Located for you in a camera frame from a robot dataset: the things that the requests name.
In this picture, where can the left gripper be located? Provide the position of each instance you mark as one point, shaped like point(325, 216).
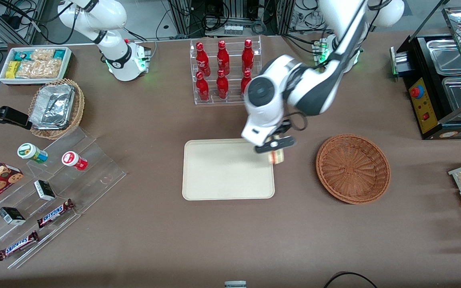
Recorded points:
point(283, 128)

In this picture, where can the sandwich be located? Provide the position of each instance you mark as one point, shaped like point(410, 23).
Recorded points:
point(277, 157)

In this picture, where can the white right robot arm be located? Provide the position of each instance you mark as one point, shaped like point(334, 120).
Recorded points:
point(114, 44)

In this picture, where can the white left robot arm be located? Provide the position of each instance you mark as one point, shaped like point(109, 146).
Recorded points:
point(314, 84)

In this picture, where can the cream plastic tray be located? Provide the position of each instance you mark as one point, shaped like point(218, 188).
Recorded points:
point(226, 170)

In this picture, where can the light wicker basket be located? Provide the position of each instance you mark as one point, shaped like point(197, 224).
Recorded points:
point(77, 108)

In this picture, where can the brown wicker basket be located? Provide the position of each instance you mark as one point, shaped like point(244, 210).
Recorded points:
point(352, 170)

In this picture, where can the green lid sunflower cup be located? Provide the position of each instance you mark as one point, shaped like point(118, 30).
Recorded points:
point(28, 151)

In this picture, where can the silver foil food pack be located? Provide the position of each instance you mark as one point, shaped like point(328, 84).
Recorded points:
point(52, 106)

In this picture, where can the white plastic snack bin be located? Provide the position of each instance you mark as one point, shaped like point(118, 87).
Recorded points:
point(2, 78)

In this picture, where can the clear acrylic bottle rack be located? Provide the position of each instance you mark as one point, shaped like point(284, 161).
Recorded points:
point(232, 98)

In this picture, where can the yellow snack packet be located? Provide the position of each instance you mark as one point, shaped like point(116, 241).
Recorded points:
point(13, 69)

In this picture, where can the red cola bottle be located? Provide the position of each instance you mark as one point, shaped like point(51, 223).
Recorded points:
point(222, 84)
point(202, 87)
point(223, 56)
point(245, 82)
point(202, 56)
point(248, 54)

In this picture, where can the clear puffed snack bag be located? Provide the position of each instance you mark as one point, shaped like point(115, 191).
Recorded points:
point(38, 70)
point(42, 54)

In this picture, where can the teal snack packet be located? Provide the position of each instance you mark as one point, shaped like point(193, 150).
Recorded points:
point(23, 54)
point(59, 54)

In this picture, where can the red lid yogurt cup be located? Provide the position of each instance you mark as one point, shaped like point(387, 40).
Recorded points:
point(72, 160)

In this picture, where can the black tea box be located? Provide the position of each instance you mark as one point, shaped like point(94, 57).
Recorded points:
point(11, 216)
point(45, 190)

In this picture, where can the clear acrylic stepped stand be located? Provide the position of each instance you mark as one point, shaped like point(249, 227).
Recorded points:
point(94, 168)

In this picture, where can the grey power strip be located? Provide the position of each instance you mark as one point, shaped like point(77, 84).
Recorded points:
point(233, 29)

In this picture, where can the Snickers chocolate bar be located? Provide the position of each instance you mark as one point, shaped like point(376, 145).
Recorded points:
point(17, 246)
point(55, 213)

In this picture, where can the small grey device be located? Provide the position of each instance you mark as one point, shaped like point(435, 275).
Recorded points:
point(235, 284)

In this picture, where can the red emergency stop button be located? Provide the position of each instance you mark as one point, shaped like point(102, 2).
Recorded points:
point(416, 92)

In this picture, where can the black food warmer machine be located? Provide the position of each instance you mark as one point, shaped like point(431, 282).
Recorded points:
point(426, 108)

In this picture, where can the dark left wrist camera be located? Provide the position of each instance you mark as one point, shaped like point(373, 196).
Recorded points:
point(275, 144)

